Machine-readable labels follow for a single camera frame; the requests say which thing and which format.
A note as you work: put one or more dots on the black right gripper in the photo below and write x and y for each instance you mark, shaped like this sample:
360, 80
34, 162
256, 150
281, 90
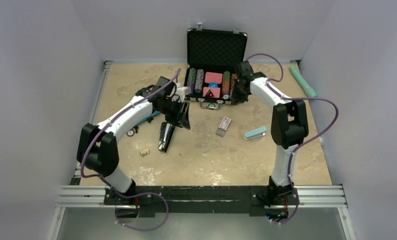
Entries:
235, 98

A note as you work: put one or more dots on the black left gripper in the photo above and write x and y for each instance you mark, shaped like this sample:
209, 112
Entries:
180, 120

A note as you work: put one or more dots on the black stapler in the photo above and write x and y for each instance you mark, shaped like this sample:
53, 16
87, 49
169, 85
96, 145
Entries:
165, 135

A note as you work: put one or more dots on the staple box red white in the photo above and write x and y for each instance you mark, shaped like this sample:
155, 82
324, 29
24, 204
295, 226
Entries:
223, 126

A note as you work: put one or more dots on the light blue stapler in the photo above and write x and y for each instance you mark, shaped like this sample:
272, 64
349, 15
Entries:
255, 133

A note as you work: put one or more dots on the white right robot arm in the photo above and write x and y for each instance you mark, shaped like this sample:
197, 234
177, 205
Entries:
289, 124

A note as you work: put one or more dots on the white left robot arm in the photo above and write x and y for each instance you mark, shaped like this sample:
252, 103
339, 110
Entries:
98, 143

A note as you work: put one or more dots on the blue marker pen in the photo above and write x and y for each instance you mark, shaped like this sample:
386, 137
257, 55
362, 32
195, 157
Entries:
148, 118

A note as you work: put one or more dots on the pink card deck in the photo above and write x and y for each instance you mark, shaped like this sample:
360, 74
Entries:
213, 77

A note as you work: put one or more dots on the small beige staple strip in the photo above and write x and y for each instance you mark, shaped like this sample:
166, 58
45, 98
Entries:
144, 152

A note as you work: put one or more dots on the black poker chip case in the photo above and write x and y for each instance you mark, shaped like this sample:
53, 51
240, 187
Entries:
215, 51

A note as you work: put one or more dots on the teal green cylinder tool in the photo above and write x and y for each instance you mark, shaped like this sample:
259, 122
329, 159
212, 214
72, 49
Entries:
308, 90

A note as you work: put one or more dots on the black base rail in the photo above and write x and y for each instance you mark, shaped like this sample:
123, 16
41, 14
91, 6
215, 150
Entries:
253, 200

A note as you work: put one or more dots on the aluminium frame rail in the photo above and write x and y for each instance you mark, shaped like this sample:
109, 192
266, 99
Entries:
316, 197

